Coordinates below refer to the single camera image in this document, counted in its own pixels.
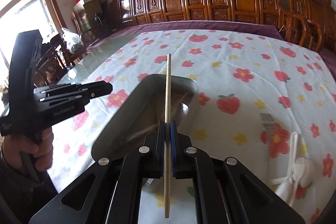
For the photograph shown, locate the white plastic fork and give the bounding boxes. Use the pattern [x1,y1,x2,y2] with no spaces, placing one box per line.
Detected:
[287,132,298,207]

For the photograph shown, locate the wooden chair left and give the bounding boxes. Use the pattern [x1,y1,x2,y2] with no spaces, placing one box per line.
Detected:
[34,34,86,88]

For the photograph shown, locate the plastic bag on chair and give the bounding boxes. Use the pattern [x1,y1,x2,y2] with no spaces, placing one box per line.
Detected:
[62,28,84,54]

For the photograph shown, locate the carved wooden armchair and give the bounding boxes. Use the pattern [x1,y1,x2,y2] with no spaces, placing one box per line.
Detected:
[286,0,336,75]

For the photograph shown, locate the wooden chopstick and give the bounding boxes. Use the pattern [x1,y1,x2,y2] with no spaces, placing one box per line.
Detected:
[163,53,172,219]
[123,93,189,143]

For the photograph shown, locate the person's left hand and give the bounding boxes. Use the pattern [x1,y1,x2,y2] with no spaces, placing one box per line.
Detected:
[2,127,54,173]

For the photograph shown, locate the white plastic spoon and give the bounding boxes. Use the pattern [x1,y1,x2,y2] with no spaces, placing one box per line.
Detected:
[269,177,299,207]

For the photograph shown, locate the dark sleeve left forearm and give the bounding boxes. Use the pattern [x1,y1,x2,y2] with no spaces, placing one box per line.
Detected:
[1,155,58,223]

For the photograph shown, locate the white ceramic soup spoon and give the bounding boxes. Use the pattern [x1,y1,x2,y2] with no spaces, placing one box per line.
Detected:
[293,157,314,188]

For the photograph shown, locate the metal fork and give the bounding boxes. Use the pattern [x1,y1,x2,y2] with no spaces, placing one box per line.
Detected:
[260,113,275,132]

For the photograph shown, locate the rectangular metal tray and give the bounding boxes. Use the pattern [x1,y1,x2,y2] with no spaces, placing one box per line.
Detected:
[91,74,199,161]

